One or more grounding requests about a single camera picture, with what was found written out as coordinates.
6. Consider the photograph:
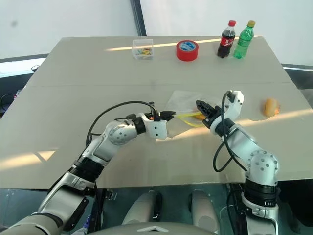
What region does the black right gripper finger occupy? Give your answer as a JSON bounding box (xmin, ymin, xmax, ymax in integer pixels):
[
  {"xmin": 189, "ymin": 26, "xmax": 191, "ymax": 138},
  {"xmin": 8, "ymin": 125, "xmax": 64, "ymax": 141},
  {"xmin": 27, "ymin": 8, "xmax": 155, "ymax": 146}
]
[{"xmin": 196, "ymin": 99, "xmax": 216, "ymax": 115}]

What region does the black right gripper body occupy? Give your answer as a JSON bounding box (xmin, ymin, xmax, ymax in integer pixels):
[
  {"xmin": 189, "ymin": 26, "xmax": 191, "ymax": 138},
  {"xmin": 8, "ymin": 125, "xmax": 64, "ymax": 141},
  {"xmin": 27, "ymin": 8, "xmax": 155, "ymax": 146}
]
[{"xmin": 202, "ymin": 106, "xmax": 223, "ymax": 130}]

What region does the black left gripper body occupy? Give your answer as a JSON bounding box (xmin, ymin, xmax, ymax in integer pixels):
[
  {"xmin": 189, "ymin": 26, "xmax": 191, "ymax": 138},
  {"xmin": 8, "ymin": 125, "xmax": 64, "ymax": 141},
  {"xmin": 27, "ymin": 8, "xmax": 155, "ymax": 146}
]
[{"xmin": 146, "ymin": 111, "xmax": 169, "ymax": 122}]

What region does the clear zip bag yellow seal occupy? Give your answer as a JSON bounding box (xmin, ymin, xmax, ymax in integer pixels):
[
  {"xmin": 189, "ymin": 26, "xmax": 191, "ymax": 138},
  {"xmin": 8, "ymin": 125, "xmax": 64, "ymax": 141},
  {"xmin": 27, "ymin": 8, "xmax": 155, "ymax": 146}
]
[{"xmin": 164, "ymin": 90, "xmax": 221, "ymax": 128}]

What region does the yellow-orange blurry fruit-like object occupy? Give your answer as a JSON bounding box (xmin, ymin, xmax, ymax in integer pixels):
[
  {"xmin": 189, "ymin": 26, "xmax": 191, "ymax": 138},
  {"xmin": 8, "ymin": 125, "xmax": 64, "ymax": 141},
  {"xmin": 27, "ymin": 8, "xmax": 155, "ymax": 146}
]
[{"xmin": 262, "ymin": 97, "xmax": 282, "ymax": 117}]

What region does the red tape roll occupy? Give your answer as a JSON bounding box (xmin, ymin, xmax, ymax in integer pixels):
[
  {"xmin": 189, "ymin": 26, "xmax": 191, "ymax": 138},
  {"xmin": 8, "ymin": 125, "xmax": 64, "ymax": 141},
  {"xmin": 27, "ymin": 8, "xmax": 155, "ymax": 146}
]
[{"xmin": 176, "ymin": 40, "xmax": 200, "ymax": 62}]

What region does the clear plastic box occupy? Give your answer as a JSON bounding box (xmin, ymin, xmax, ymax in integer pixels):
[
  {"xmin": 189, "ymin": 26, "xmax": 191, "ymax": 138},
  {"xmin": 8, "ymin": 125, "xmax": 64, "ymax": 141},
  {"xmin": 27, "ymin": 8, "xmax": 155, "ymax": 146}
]
[{"xmin": 132, "ymin": 38, "xmax": 155, "ymax": 60}]

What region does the cola bottle red cap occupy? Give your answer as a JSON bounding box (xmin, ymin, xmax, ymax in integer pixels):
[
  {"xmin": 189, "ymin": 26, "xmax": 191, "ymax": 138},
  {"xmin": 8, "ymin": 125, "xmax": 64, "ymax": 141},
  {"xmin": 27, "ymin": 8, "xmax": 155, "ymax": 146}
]
[{"xmin": 217, "ymin": 20, "xmax": 237, "ymax": 59}]

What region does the green bottle yellow cap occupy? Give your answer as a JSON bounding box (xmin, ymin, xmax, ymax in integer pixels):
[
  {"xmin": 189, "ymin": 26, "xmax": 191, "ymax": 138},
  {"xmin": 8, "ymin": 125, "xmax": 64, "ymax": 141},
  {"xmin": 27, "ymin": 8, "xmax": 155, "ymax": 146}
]
[{"xmin": 233, "ymin": 20, "xmax": 257, "ymax": 60}]

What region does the black table leg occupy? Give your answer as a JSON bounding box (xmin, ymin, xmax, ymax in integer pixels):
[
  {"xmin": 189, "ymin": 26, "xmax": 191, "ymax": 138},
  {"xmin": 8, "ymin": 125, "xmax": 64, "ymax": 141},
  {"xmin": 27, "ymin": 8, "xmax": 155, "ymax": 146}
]
[
  {"xmin": 228, "ymin": 183, "xmax": 246, "ymax": 235},
  {"xmin": 93, "ymin": 188, "xmax": 109, "ymax": 231}
]

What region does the grey rounded robot leg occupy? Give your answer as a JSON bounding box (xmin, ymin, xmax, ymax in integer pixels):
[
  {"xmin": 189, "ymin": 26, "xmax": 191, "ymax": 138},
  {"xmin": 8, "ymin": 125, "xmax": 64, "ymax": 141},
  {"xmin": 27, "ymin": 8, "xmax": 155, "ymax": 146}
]
[
  {"xmin": 121, "ymin": 191, "xmax": 163, "ymax": 226},
  {"xmin": 191, "ymin": 189, "xmax": 220, "ymax": 234}
]

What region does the dark window pillar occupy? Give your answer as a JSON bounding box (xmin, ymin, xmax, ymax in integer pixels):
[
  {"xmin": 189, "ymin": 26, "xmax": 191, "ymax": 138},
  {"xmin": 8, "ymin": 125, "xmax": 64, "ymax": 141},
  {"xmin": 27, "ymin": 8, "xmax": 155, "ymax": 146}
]
[{"xmin": 129, "ymin": 0, "xmax": 148, "ymax": 37}]

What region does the grey robot torso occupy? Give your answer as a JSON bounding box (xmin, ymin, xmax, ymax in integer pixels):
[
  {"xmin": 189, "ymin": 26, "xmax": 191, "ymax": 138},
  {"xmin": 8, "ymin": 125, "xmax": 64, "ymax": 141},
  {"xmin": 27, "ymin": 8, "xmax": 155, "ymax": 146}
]
[{"xmin": 92, "ymin": 221, "xmax": 216, "ymax": 235}]

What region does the blue object under table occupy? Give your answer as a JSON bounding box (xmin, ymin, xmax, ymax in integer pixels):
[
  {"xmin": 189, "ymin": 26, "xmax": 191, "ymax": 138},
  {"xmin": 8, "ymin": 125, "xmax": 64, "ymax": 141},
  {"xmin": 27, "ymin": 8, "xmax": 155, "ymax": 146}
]
[{"xmin": 82, "ymin": 214, "xmax": 96, "ymax": 234}]

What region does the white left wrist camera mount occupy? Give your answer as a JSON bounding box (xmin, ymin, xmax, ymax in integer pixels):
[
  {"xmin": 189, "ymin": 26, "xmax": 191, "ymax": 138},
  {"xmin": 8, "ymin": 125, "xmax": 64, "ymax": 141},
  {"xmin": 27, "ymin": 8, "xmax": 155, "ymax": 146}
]
[{"xmin": 142, "ymin": 113, "xmax": 171, "ymax": 141}]

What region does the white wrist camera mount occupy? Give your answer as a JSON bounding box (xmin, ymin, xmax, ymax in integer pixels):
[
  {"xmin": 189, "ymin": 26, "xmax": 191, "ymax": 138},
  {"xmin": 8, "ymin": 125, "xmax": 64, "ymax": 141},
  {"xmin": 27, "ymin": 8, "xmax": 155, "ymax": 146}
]
[
  {"xmin": 142, "ymin": 113, "xmax": 171, "ymax": 141},
  {"xmin": 209, "ymin": 90, "xmax": 245, "ymax": 136}
]

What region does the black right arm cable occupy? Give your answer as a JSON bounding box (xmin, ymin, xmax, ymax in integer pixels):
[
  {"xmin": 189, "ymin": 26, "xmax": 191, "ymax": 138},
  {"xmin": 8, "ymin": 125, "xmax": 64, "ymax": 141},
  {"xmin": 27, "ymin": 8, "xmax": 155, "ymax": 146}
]
[{"xmin": 213, "ymin": 91, "xmax": 248, "ymax": 173}]

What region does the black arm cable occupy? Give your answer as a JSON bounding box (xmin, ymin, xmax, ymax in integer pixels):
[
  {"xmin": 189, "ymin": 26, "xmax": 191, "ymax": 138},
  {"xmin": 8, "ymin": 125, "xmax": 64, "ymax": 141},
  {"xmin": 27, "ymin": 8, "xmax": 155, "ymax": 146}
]
[
  {"xmin": 86, "ymin": 100, "xmax": 160, "ymax": 148},
  {"xmin": 213, "ymin": 91, "xmax": 248, "ymax": 173}
]

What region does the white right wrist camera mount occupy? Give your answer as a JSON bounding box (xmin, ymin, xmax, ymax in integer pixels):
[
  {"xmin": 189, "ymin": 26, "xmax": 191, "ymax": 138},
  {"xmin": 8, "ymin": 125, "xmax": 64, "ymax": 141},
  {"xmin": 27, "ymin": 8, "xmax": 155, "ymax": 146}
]
[{"xmin": 209, "ymin": 90, "xmax": 245, "ymax": 136}]

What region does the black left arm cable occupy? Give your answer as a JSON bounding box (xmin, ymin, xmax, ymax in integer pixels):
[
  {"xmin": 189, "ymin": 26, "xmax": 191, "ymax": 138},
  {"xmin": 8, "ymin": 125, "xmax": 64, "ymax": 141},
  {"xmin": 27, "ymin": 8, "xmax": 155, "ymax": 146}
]
[{"xmin": 86, "ymin": 100, "xmax": 160, "ymax": 148}]

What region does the black coiled floor cable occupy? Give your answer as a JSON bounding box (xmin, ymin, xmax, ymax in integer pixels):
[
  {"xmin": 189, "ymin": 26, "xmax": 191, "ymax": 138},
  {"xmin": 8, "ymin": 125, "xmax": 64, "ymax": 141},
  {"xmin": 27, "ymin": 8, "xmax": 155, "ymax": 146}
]
[{"xmin": 0, "ymin": 93, "xmax": 16, "ymax": 111}]

